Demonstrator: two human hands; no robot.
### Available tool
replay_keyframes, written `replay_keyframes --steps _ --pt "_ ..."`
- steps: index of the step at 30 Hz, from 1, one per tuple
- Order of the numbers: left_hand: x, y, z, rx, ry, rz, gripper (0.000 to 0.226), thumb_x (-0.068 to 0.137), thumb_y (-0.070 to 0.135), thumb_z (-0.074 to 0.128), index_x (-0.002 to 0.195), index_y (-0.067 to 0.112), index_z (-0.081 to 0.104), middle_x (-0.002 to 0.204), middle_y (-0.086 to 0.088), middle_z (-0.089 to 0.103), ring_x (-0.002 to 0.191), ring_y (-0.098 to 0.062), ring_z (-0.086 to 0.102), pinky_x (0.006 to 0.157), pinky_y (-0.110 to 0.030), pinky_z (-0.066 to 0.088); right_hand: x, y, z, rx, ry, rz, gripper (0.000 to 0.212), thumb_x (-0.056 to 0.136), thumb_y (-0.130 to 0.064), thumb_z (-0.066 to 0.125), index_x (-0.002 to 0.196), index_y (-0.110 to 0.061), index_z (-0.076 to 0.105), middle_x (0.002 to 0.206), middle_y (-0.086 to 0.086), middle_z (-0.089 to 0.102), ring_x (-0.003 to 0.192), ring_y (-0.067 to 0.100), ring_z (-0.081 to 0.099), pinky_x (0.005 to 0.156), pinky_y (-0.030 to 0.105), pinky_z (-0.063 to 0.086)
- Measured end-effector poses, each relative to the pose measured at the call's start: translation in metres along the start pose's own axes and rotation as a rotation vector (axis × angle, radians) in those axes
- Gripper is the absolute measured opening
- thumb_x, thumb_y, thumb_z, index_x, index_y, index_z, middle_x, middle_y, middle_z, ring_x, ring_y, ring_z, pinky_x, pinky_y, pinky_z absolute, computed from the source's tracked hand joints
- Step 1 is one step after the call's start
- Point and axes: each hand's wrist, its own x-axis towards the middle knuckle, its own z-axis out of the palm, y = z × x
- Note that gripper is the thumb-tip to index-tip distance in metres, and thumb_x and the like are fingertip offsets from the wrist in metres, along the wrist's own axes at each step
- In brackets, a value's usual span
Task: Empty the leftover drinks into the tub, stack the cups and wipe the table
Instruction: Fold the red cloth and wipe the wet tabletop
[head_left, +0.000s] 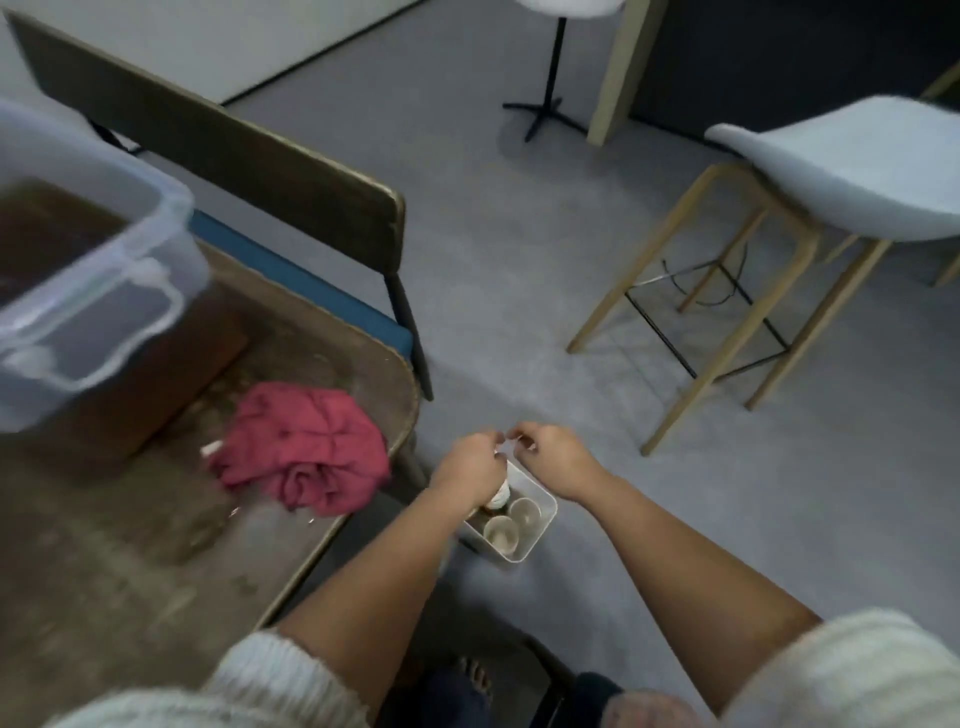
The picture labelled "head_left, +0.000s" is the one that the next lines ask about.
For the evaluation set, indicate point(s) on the person's right hand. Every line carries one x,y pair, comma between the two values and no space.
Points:
558,458

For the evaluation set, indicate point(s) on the person's left hand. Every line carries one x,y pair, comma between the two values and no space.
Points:
473,468

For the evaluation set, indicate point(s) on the small clear plastic bin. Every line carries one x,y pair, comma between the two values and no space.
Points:
533,540

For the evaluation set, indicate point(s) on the dark red cloth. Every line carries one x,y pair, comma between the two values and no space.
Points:
300,443

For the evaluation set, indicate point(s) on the clear plastic storage bin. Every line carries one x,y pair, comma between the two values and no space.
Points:
90,323

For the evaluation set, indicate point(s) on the person's right forearm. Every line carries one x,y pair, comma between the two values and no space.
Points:
690,578

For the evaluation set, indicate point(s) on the person's left forearm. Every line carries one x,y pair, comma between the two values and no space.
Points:
375,600

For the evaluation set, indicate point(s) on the person's dark trousers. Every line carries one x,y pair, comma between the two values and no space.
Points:
443,705

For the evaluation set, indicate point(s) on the blue seat cushion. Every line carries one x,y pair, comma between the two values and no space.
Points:
300,285

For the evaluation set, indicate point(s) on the dark wooden table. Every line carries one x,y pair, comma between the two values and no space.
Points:
120,570

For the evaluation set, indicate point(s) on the dark wooden chair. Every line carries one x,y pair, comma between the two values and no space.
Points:
225,158

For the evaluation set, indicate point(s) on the round white side table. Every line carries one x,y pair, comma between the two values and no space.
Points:
558,60

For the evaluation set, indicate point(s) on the white seat wooden stool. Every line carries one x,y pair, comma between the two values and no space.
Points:
855,158

